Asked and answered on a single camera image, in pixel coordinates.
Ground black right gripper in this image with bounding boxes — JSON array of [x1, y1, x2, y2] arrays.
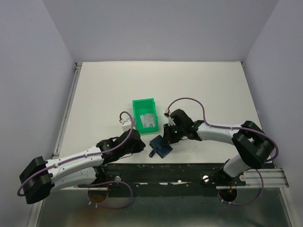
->
[[161, 122, 185, 145]]

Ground blue leather card holder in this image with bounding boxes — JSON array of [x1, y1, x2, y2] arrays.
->
[[149, 135, 173, 158]]

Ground green plastic bin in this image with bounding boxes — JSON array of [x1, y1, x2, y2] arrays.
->
[[133, 98, 159, 134]]

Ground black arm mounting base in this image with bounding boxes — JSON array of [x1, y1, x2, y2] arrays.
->
[[81, 163, 246, 197]]

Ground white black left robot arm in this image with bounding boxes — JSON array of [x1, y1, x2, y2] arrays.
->
[[17, 130, 145, 204]]

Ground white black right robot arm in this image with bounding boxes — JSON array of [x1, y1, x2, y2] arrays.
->
[[162, 109, 275, 185]]

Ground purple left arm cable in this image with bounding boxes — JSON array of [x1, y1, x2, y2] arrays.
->
[[18, 111, 137, 197]]

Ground aluminium table edge rail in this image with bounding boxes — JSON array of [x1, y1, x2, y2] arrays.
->
[[52, 62, 83, 159]]

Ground aluminium front frame rail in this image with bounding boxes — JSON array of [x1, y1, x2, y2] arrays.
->
[[27, 201, 45, 227]]

